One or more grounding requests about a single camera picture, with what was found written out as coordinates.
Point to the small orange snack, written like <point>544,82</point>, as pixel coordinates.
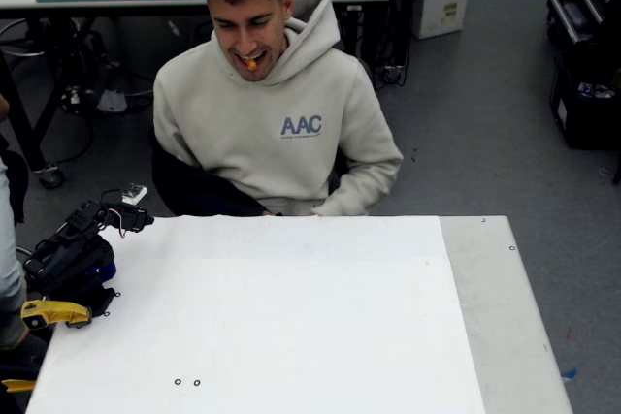
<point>251,64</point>

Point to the person in grey clothing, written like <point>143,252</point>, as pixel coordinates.
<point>7,264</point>

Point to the man in beige hoodie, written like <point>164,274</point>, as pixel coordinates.
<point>271,152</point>

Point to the blue tape scrap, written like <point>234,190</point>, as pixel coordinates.
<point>570,374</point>

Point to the grey caster wheel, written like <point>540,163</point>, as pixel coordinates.
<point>52,177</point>

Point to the small white gripper camera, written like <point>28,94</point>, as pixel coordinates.
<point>134,195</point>

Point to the black storage crate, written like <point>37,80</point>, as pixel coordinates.
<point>587,118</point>

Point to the bare forearm of person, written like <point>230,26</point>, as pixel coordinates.
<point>4,107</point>

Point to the white paper sheet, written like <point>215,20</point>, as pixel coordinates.
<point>315,312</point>

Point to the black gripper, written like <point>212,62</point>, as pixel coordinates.
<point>132,219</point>

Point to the black robot arm blue base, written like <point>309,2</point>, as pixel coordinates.
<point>68,259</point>

